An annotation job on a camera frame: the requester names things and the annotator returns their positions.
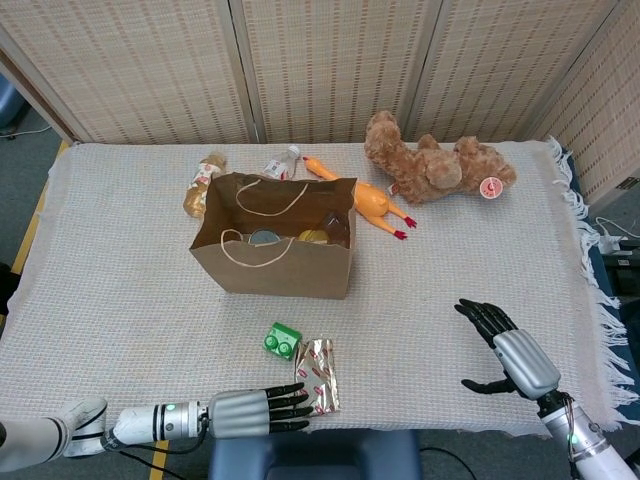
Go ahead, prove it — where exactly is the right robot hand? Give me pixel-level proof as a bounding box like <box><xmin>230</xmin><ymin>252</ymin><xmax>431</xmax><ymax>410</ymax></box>
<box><xmin>453</xmin><ymin>298</ymin><xmax>561</xmax><ymax>401</ymax></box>

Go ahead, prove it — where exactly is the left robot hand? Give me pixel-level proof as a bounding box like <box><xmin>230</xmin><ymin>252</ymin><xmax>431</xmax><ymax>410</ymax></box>
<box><xmin>207</xmin><ymin>382</ymin><xmax>315</xmax><ymax>440</ymax></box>

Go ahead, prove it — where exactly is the green plastic toy brick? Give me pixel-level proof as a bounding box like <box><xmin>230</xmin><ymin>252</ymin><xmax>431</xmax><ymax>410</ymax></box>
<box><xmin>262</xmin><ymin>322</ymin><xmax>303</xmax><ymax>361</ymax></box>

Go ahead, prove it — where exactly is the silver red snack packet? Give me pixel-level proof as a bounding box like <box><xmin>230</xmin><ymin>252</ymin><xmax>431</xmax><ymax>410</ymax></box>
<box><xmin>291</xmin><ymin>337</ymin><xmax>342</xmax><ymax>419</ymax></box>

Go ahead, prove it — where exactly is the green chips can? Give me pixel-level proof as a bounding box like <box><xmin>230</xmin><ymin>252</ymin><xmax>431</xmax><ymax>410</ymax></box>
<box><xmin>248</xmin><ymin>228</ymin><xmax>281</xmax><ymax>247</ymax></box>

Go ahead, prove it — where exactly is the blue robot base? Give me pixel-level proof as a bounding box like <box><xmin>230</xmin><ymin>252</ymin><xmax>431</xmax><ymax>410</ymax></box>
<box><xmin>207</xmin><ymin>428</ymin><xmax>421</xmax><ymax>480</ymax></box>

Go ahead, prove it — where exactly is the brown paper bag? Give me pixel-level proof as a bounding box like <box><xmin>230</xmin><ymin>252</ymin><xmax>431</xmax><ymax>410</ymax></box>
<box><xmin>188</xmin><ymin>168</ymin><xmax>359</xmax><ymax>300</ymax></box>

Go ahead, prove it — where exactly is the amber tea bottle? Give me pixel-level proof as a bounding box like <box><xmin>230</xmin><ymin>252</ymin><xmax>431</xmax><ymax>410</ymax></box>
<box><xmin>182</xmin><ymin>152</ymin><xmax>229</xmax><ymax>220</ymax></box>

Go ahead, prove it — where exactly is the small clear red-label bottle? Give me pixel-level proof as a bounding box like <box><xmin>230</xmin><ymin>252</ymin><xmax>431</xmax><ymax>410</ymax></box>
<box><xmin>262</xmin><ymin>144</ymin><xmax>301</xmax><ymax>180</ymax></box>

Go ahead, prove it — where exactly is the white woven tablecloth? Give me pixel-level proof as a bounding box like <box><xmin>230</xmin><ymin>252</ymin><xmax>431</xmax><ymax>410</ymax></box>
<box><xmin>0</xmin><ymin>137</ymin><xmax>629</xmax><ymax>439</ymax></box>

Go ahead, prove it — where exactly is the black equipment case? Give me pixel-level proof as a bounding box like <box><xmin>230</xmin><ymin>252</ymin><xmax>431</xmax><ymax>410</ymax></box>
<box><xmin>602</xmin><ymin>239</ymin><xmax>640</xmax><ymax>306</ymax></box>

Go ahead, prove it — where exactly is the brown teddy bear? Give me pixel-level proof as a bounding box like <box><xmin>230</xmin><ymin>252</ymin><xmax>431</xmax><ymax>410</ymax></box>
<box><xmin>363</xmin><ymin>111</ymin><xmax>517</xmax><ymax>206</ymax></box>

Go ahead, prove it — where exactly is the orange rubber chicken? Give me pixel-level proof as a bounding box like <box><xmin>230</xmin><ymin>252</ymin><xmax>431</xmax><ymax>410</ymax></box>
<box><xmin>301</xmin><ymin>155</ymin><xmax>419</xmax><ymax>241</ymax></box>

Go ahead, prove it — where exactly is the woven folding screen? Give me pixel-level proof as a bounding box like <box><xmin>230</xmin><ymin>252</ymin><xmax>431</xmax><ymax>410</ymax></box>
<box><xmin>0</xmin><ymin>0</ymin><xmax>640</xmax><ymax>201</ymax></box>

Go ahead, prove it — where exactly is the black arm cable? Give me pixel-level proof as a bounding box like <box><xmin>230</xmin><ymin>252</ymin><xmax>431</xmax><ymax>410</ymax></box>
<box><xmin>102</xmin><ymin>422</ymin><xmax>211</xmax><ymax>480</ymax></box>

